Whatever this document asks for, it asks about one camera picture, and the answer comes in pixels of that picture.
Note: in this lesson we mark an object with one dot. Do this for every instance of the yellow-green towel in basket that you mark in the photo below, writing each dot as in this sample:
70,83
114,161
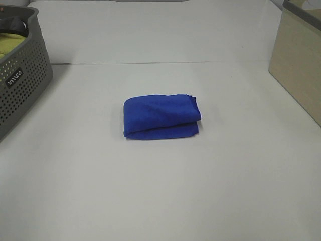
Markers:
9,42

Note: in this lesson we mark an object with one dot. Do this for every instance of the blue towel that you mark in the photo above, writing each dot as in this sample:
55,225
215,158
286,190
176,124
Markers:
155,117

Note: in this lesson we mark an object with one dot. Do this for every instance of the beige storage box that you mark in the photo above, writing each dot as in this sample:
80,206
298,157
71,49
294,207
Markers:
295,59

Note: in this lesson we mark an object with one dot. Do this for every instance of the grey perforated plastic basket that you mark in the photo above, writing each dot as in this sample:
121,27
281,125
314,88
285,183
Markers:
26,71

